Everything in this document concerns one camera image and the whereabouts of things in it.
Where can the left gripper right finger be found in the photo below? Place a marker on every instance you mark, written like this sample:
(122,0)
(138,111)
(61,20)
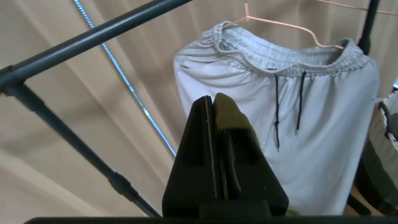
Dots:
(255,180)

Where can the beige curtain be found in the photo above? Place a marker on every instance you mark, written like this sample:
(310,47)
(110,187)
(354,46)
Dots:
(46,186)

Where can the pink clothes hanger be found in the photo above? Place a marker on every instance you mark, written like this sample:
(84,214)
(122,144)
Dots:
(280,23)
(357,7)

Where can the black clothes rack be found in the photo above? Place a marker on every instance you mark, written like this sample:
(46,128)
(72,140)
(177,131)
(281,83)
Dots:
(93,35)

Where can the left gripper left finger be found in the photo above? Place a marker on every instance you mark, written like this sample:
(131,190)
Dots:
(192,161)

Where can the pale grey shorts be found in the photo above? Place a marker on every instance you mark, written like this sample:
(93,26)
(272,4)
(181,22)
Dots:
(326,124)

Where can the green garment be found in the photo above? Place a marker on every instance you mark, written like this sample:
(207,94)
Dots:
(228,115)

